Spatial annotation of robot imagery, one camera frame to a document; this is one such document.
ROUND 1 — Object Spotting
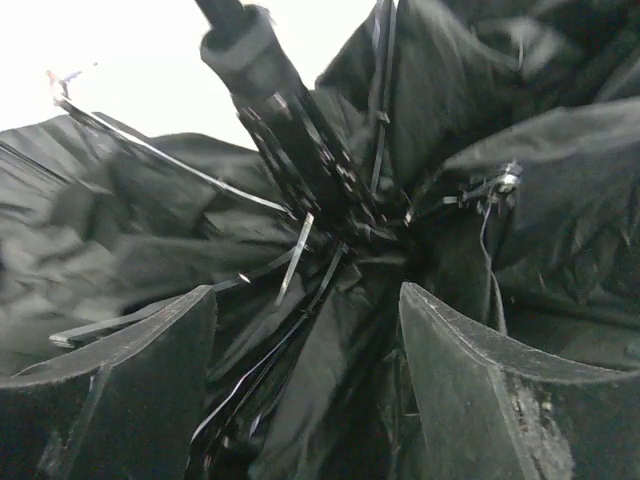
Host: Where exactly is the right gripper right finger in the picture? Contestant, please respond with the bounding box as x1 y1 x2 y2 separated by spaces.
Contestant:
399 283 639 479

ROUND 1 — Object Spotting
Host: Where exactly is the lavender folding umbrella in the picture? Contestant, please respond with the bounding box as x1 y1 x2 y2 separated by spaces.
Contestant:
1 1 639 479

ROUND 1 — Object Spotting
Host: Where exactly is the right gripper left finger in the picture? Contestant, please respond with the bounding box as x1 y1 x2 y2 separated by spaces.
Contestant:
1 286 216 479

